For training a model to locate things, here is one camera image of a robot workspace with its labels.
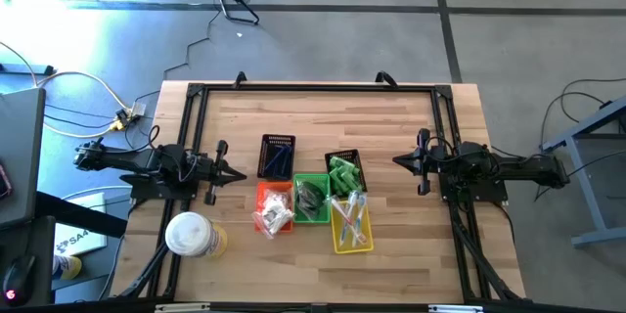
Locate orange plastic basket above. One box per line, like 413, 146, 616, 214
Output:
253, 180, 295, 235

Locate black computer mouse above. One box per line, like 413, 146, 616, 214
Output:
1, 253, 38, 307

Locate grey laptop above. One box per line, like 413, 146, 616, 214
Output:
0, 86, 48, 230

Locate black desk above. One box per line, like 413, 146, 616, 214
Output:
0, 190, 129, 307

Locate bagged white toothbrush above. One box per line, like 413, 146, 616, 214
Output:
335, 194, 354, 249

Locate yellow plastic basket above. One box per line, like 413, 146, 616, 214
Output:
330, 195, 376, 256

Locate clear bag white parts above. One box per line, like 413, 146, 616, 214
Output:
294, 183, 319, 222

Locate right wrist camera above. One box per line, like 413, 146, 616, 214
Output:
458, 141, 491, 170

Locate bagged blue toothbrush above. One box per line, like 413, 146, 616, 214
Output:
351, 191, 369, 248

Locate black floor cable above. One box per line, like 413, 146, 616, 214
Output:
132, 7, 222, 104
535, 76, 626, 201

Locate black floor bar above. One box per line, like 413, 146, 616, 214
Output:
0, 63, 56, 76

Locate green plastic basket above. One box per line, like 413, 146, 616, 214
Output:
291, 172, 333, 225

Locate yellow and blue bottle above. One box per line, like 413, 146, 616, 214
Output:
51, 253, 84, 281

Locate grey metal side table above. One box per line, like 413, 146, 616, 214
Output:
540, 95, 626, 249

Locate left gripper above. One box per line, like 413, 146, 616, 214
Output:
195, 139, 248, 206

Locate white wipes canister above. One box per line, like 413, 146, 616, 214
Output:
164, 210, 230, 260

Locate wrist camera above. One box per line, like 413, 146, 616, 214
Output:
170, 149, 200, 181
458, 141, 491, 170

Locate white printed booklet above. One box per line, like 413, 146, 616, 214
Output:
52, 192, 109, 257

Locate black plastic basket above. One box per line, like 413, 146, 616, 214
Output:
256, 133, 297, 182
323, 148, 369, 198

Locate cream floor cable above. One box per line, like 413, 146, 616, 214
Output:
0, 40, 134, 139

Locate black aluminium table frame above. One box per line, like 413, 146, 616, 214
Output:
110, 80, 527, 313

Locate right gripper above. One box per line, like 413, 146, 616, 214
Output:
391, 128, 462, 197

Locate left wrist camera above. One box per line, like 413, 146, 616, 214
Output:
170, 149, 200, 181

